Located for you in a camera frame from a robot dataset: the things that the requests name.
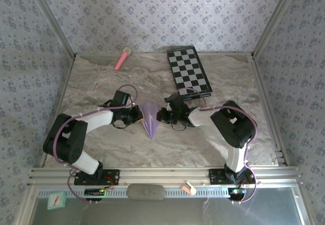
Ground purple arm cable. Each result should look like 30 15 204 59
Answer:
52 84 139 205
176 87 258 205

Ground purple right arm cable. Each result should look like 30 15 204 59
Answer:
176 87 258 205

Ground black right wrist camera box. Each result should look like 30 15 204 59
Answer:
164 94 188 114

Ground shiny metal sheet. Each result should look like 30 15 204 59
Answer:
27 197 305 225

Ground aluminium side rail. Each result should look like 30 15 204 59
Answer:
250 56 288 167
38 56 77 169

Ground slotted grey cable duct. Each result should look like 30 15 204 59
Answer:
37 187 231 198

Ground grey oval stone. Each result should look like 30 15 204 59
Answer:
126 183 166 201

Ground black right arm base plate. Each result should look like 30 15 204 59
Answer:
208 168 256 185

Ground pink and cream clip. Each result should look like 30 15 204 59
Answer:
180 181 197 196

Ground right circuit board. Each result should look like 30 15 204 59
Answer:
227 187 247 196

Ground aluminium frame post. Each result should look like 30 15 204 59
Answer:
250 0 303 59
24 0 77 59

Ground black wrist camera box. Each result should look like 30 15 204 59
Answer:
164 94 188 114
113 90 132 107

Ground teal square clock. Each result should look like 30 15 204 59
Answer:
47 191 67 210

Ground pink toy microphone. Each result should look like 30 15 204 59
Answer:
114 47 132 72

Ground purple paper sheet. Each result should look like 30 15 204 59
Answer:
140 102 160 141

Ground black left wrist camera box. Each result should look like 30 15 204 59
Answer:
113 90 132 107

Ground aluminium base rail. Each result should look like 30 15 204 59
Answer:
27 166 300 186

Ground black and grey chessboard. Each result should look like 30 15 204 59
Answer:
166 46 213 101

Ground circuit board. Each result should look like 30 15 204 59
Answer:
84 188 106 198
227 187 247 196

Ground left circuit board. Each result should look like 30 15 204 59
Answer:
84 188 106 198

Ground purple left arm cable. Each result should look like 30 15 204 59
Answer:
52 84 139 205

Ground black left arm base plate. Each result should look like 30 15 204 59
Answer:
74 168 120 186

